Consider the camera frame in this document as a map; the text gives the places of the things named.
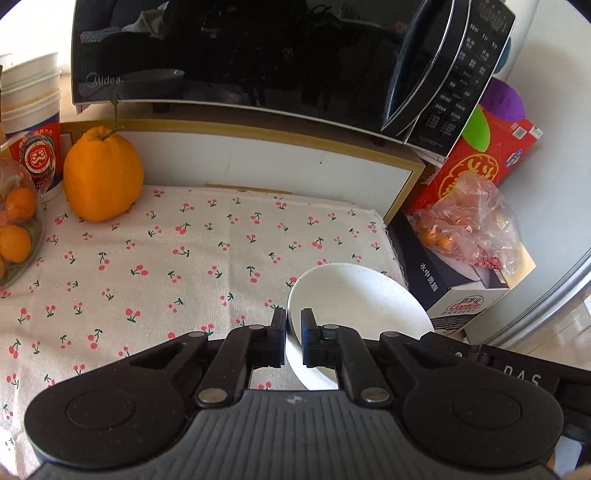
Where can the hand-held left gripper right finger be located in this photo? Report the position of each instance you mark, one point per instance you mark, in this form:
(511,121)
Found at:
(310,344)

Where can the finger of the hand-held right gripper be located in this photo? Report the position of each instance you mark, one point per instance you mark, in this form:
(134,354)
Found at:
(450,346)

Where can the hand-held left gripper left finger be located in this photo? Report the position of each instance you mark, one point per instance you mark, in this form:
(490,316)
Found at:
(277,341)

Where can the white plate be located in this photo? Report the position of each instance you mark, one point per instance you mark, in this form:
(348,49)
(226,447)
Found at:
(360,300)

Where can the black and white box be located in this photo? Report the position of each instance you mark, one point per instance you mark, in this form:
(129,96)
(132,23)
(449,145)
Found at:
(429,277)

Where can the silver refrigerator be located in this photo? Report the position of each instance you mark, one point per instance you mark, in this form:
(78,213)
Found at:
(568,295)

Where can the cherry print tablecloth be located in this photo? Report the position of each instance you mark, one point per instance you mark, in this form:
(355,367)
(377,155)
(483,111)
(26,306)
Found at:
(184,277)

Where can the plastic bag of small oranges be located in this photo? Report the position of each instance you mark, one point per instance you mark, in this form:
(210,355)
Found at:
(480,221)

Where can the red cardboard box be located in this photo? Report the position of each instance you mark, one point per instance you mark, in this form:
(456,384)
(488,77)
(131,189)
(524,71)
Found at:
(503,147)

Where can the green silicone object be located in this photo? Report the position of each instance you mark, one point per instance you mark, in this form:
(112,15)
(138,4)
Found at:
(474,129)

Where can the large orange with stem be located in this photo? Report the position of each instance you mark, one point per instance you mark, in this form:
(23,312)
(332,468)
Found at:
(102,180)

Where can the purple round object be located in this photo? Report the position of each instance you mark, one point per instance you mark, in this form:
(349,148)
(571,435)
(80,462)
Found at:
(505,99)

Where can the heap of small oranges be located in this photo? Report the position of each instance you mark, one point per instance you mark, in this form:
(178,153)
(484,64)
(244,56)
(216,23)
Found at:
(19,205)

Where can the black microwave oven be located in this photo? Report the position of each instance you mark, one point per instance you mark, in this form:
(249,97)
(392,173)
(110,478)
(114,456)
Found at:
(231,50)

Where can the teal object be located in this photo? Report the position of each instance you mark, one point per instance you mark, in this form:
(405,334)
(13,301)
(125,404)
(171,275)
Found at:
(504,53)

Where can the red label paper cup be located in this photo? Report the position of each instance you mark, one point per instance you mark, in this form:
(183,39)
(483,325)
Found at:
(39,152)

